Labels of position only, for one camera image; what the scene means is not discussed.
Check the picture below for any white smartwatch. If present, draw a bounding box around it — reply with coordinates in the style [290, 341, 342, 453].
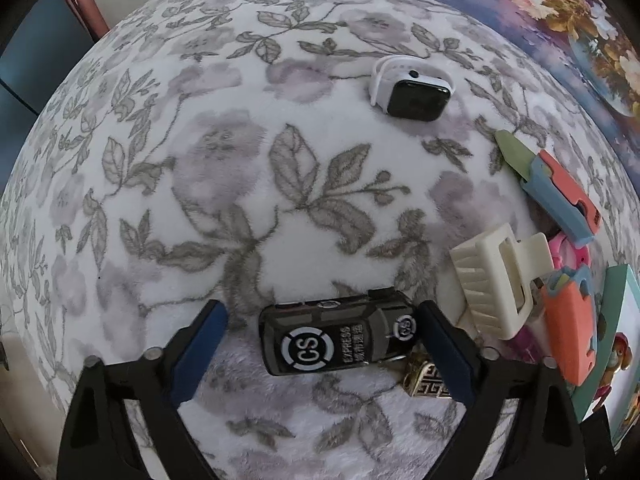
[369, 54, 455, 122]

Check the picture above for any teal rimmed box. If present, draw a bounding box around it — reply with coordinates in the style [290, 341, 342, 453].
[570, 265, 640, 448]

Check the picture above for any gold patterned ring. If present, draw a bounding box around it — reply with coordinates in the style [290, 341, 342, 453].
[400, 351, 453, 401]

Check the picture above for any pink pole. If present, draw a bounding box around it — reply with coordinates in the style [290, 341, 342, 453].
[57, 0, 111, 41]

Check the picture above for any white hair claw clip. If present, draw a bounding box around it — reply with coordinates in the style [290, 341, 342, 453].
[449, 223, 557, 341]

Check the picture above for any green blade toy knife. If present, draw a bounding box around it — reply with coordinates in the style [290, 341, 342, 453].
[494, 130, 601, 248]

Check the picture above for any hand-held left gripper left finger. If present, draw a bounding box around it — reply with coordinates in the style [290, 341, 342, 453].
[56, 299, 231, 480]

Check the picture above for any dark blue glass panel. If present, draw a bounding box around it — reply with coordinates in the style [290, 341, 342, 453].
[0, 0, 96, 131]

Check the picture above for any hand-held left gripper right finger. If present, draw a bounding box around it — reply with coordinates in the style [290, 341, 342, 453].
[414, 300, 586, 480]

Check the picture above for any floral painting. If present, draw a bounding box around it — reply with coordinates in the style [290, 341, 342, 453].
[410, 0, 640, 156]

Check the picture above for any coral toy knife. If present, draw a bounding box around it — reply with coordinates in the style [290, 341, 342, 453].
[542, 266, 598, 387]

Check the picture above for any black toy car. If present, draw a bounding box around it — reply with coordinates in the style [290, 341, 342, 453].
[258, 287, 420, 377]

